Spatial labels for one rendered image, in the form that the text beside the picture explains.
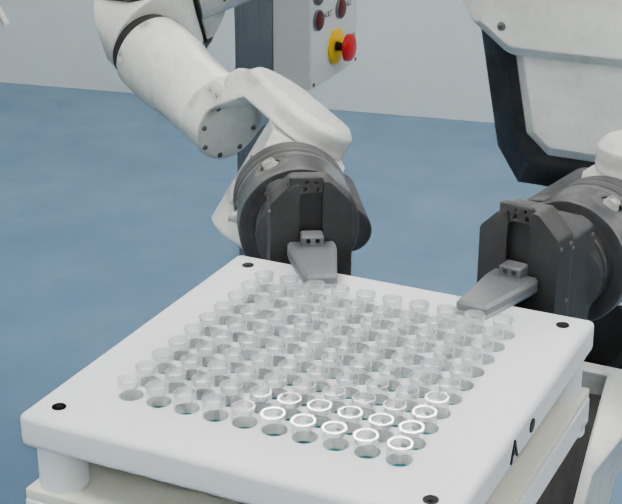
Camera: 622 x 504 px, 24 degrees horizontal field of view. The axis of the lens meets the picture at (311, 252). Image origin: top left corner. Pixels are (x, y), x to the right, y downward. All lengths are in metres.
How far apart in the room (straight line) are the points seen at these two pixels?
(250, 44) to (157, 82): 0.85
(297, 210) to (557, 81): 0.41
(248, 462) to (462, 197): 3.40
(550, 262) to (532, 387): 0.13
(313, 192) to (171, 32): 0.34
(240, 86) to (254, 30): 0.91
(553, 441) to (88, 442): 0.27
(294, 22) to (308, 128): 0.93
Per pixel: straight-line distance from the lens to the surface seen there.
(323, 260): 0.94
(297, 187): 0.96
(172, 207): 4.03
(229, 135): 1.22
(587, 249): 0.96
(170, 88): 1.23
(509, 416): 0.78
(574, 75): 1.31
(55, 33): 5.17
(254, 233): 1.05
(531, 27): 1.30
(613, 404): 1.35
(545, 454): 0.84
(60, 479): 0.80
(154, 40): 1.26
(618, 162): 1.07
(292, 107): 1.13
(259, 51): 2.08
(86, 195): 4.15
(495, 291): 0.90
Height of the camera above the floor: 1.42
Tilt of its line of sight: 22 degrees down
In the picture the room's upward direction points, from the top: straight up
